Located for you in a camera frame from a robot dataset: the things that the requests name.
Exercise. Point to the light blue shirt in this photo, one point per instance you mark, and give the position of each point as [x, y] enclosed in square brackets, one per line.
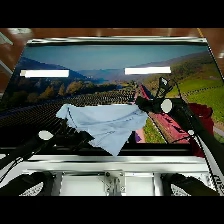
[106, 123]

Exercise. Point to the silver frame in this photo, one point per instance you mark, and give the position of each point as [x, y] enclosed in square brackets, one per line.
[100, 166]

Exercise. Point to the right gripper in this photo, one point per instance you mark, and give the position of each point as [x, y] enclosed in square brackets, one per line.
[146, 104]

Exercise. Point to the red garment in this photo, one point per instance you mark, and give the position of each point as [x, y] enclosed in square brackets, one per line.
[204, 116]

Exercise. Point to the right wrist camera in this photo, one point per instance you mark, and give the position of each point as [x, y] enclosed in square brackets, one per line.
[164, 86]

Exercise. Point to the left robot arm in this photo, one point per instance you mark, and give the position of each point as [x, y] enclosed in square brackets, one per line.
[23, 150]

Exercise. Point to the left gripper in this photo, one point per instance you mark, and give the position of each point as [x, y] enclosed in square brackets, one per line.
[71, 136]

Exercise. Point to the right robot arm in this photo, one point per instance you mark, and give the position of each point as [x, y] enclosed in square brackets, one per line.
[196, 128]

